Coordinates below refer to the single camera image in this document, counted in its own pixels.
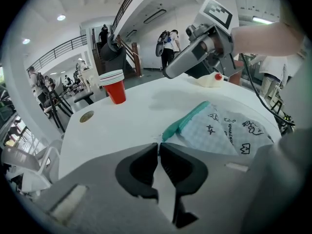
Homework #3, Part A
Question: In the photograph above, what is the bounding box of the wooden stair post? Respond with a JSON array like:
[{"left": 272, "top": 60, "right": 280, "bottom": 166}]
[{"left": 117, "top": 34, "right": 142, "bottom": 78}]

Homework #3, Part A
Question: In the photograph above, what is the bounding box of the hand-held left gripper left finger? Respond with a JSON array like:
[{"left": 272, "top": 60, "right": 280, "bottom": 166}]
[{"left": 31, "top": 142, "right": 176, "bottom": 234}]

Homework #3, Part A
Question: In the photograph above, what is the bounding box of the long ceiling light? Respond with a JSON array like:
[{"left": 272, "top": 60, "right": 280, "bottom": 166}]
[{"left": 252, "top": 15, "right": 275, "bottom": 25}]

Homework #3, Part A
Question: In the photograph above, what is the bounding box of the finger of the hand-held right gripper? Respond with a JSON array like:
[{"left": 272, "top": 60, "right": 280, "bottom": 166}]
[
  {"left": 162, "top": 42, "right": 215, "bottom": 80},
  {"left": 187, "top": 58, "right": 221, "bottom": 79}
]

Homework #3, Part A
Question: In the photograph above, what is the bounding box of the cream plastic tray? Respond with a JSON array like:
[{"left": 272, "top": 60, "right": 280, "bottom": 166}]
[{"left": 195, "top": 73, "right": 224, "bottom": 89}]

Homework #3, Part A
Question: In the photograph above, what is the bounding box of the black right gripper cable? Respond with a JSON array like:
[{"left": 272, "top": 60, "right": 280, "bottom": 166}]
[{"left": 240, "top": 53, "right": 296, "bottom": 128}]

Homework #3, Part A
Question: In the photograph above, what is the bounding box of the black ceiling lamp frame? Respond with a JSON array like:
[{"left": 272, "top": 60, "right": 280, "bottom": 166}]
[{"left": 143, "top": 8, "right": 167, "bottom": 24}]

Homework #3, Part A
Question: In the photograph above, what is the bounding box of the round brass disc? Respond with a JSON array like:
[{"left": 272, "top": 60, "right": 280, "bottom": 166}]
[{"left": 79, "top": 110, "right": 95, "bottom": 123}]

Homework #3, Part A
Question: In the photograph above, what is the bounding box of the black stair railing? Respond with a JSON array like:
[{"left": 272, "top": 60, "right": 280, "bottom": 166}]
[{"left": 111, "top": 0, "right": 147, "bottom": 34}]

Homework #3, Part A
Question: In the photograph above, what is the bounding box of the white office chair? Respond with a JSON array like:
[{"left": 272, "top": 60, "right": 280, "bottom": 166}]
[{"left": 0, "top": 140, "right": 63, "bottom": 197}]

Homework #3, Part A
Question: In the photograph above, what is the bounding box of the person's right forearm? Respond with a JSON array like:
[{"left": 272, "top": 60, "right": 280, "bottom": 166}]
[{"left": 231, "top": 20, "right": 305, "bottom": 58}]

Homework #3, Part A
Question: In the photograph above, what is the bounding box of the black high-back office chair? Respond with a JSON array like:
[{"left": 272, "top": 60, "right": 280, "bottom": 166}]
[{"left": 74, "top": 34, "right": 127, "bottom": 106}]

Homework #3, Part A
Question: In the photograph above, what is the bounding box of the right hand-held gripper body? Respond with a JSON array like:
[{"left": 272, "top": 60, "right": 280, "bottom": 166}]
[{"left": 185, "top": 0, "right": 244, "bottom": 78}]

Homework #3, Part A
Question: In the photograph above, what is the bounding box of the white teal patterned cloth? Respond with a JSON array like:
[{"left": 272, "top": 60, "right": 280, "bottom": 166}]
[{"left": 162, "top": 100, "right": 275, "bottom": 157}]

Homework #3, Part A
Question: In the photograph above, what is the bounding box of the black balcony railing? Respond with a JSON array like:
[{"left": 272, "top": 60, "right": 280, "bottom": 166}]
[{"left": 26, "top": 34, "right": 87, "bottom": 70}]

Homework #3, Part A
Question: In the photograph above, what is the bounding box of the person's beige white shirt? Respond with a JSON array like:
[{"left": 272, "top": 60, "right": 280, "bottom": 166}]
[{"left": 277, "top": 0, "right": 309, "bottom": 53}]

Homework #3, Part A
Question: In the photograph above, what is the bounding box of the red paper cup stack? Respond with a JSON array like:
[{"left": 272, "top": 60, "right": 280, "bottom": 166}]
[{"left": 98, "top": 69, "right": 127, "bottom": 105}]

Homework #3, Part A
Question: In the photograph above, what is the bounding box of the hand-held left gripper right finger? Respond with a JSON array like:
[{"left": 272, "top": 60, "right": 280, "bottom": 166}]
[{"left": 159, "top": 142, "right": 259, "bottom": 234}]

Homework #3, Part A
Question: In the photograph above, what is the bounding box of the black frame chair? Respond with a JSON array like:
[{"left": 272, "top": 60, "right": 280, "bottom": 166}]
[{"left": 43, "top": 90, "right": 74, "bottom": 133}]

